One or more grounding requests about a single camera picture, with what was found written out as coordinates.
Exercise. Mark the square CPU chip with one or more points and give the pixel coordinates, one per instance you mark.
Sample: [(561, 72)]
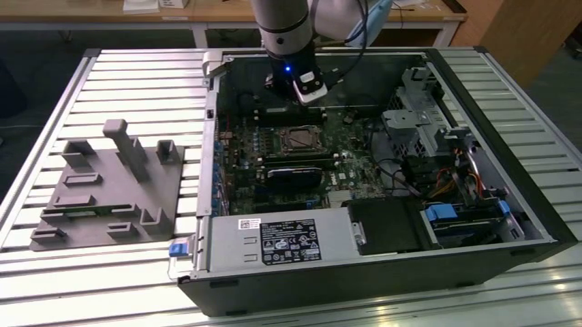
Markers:
[(303, 138)]

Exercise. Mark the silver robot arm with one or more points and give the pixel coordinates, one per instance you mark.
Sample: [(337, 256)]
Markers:
[(285, 27)]

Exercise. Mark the CPU socket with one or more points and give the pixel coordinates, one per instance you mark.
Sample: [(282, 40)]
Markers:
[(302, 149)]

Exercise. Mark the black drive bay cover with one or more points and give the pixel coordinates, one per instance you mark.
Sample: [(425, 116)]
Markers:
[(392, 225)]

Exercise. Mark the labelled RAM stick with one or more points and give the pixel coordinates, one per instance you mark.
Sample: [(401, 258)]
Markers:
[(277, 110)]

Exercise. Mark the black RAM stick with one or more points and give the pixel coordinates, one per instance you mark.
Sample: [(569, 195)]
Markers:
[(298, 163), (295, 156)]

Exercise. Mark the black graphics card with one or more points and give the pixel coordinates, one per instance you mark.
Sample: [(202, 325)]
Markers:
[(293, 178)]

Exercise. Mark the pale blue teach pendant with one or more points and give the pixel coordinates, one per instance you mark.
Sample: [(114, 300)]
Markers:
[(377, 20)]

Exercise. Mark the green motherboard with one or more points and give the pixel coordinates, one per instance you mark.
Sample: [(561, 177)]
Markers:
[(360, 167)]

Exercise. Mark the grey metal disk cage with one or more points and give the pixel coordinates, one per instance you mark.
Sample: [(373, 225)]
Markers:
[(416, 116)]

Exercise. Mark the small silver heat sink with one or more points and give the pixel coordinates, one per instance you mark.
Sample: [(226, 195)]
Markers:
[(340, 198)]

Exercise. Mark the white box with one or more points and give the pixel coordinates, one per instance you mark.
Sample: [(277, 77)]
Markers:
[(141, 6)]

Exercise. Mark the grey power supply unit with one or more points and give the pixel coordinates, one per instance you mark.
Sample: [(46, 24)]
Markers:
[(237, 235)]

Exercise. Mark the wooden desk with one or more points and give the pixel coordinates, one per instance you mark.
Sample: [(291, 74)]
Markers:
[(91, 17)]

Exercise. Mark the grey parts rack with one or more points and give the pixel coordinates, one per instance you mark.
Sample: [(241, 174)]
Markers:
[(114, 190)]

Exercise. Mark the blue disk carrier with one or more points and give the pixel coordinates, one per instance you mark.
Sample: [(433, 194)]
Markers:
[(444, 211)]

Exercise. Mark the blue plug connector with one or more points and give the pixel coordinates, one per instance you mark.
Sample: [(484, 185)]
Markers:
[(179, 248)]

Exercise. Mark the brown wooden cabinet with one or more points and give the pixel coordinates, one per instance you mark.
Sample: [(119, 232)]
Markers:
[(522, 34)]

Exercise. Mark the green RAM stick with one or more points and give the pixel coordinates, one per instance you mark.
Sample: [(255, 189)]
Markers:
[(85, 213)]

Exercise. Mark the black open PC case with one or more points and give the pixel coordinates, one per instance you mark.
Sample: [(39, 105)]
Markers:
[(318, 289)]

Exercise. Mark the blue plastic clip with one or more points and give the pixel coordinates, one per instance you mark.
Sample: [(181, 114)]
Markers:
[(504, 209)]

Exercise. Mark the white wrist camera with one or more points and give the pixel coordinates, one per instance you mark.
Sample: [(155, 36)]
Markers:
[(311, 90)]

